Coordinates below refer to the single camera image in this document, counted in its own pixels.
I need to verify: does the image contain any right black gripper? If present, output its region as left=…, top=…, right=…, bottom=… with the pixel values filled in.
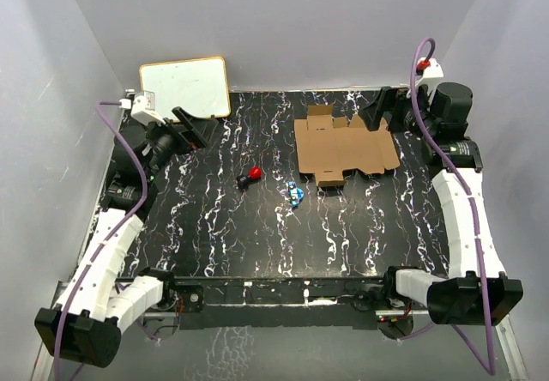
left=359, top=84, right=439, bottom=141

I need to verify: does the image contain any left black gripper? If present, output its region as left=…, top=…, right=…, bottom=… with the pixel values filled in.
left=142, top=108, right=217, bottom=181

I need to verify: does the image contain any brown cardboard box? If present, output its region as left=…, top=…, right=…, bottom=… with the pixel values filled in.
left=294, top=105, right=400, bottom=188

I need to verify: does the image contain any red black stamp toy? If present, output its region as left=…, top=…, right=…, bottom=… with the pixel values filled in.
left=236, top=166, right=262, bottom=191

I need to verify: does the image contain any blue toy car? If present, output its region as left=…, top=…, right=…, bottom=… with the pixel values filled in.
left=287, top=181, right=304, bottom=208

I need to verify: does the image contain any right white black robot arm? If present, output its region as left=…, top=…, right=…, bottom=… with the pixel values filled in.
left=359, top=82, right=523, bottom=326

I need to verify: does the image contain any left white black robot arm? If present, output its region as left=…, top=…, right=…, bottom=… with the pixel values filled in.
left=34, top=107, right=218, bottom=376

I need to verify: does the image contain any white board orange frame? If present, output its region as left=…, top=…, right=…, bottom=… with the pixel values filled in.
left=139, top=57, right=232, bottom=119

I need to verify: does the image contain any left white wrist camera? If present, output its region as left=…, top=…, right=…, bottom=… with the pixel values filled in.
left=119, top=91, right=165, bottom=126

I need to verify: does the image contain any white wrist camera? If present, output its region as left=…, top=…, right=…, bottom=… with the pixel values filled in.
left=119, top=91, right=165, bottom=126
left=415, top=57, right=443, bottom=94

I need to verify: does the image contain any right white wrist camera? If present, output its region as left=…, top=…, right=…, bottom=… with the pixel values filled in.
left=415, top=57, right=443, bottom=94

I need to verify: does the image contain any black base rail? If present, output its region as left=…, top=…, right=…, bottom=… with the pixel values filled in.
left=115, top=275, right=430, bottom=330

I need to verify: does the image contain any aluminium frame rail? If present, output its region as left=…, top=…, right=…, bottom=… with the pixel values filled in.
left=32, top=280, right=531, bottom=381

